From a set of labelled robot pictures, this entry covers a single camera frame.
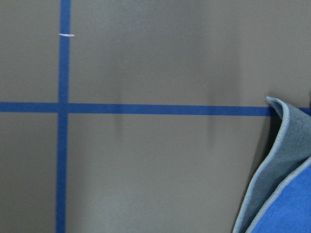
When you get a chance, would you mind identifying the blue and grey towel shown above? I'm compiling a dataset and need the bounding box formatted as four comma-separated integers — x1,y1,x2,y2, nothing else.
233,97,311,233

